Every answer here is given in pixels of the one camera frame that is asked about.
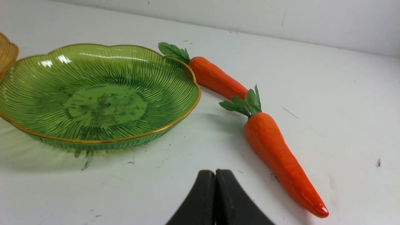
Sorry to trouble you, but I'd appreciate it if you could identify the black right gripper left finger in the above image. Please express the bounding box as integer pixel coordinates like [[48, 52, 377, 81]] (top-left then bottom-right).
[[166, 170, 216, 225]]

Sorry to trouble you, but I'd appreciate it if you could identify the amber ribbed glass plate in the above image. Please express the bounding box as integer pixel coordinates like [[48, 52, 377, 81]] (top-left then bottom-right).
[[0, 33, 19, 82]]

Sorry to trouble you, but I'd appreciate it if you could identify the orange carrot one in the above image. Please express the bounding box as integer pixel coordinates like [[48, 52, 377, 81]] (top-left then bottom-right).
[[158, 42, 248, 100]]

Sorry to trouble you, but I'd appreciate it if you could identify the orange carrot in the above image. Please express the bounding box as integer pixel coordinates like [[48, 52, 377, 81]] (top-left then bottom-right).
[[219, 85, 329, 218]]

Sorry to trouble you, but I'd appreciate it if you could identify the green ribbed glass plate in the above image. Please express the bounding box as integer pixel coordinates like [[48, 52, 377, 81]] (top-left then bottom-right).
[[1, 43, 201, 151]]

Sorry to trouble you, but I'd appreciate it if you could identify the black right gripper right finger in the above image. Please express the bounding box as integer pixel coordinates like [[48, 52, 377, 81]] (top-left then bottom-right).
[[215, 169, 274, 225]]

